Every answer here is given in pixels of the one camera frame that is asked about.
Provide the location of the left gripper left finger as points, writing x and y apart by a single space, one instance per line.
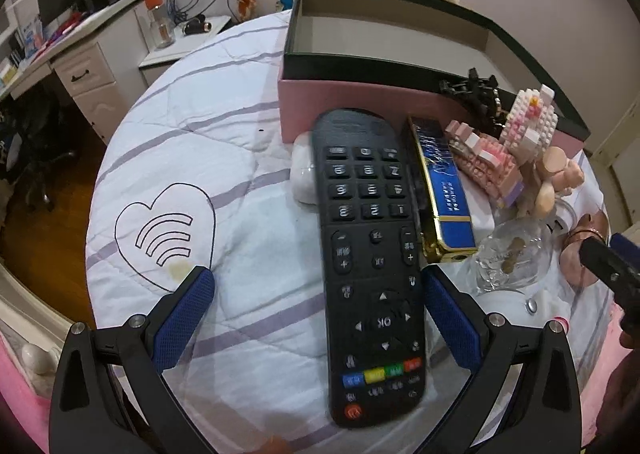
110 395

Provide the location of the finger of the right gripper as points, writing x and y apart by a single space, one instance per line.
616 264

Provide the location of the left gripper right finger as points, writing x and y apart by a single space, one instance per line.
522 394

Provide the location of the pink wooden doll figure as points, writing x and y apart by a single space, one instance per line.
552 175

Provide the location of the pink brick block model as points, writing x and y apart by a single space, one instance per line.
485 161

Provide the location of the white pink brick figure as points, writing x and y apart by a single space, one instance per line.
530 124

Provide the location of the blue gold cigarette box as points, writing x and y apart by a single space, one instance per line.
443 211

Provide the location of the black flower hair clip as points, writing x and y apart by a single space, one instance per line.
481 98

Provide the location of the black TV remote control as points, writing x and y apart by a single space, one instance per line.
375 322

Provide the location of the clear glass dish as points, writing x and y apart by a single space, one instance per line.
520 251

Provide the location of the white quilted tablecloth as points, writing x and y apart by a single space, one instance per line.
197 175

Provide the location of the white small device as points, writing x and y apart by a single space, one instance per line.
303 176

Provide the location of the white desk with drawers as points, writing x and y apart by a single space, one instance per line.
97 63

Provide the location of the pink black storage box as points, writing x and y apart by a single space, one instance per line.
388 57

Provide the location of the white side table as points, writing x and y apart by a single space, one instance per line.
159 60

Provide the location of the clear bottle orange cap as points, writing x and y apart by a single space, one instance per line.
161 26

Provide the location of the orange snack bag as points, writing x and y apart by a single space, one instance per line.
246 9

